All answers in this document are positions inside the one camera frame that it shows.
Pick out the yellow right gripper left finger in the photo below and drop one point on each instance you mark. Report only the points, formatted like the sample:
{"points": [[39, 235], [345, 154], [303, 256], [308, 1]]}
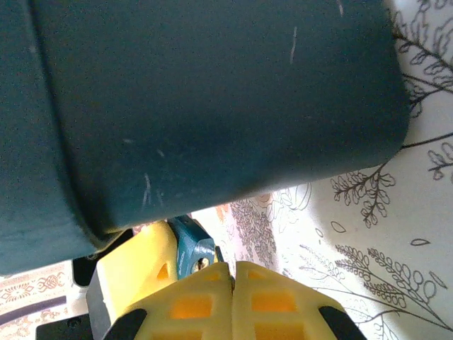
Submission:
{"points": [[191, 308]]}

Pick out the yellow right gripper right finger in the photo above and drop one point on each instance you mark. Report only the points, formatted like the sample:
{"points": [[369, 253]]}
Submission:
{"points": [[283, 304]]}

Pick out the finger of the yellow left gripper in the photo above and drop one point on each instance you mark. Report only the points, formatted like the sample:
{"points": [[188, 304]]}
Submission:
{"points": [[141, 258]]}

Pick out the starry night print box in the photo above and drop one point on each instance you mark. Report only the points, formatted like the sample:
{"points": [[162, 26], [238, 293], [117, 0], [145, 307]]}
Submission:
{"points": [[212, 106]]}

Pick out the floral patterned table cover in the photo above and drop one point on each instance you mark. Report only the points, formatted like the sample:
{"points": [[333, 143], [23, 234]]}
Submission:
{"points": [[354, 230]]}

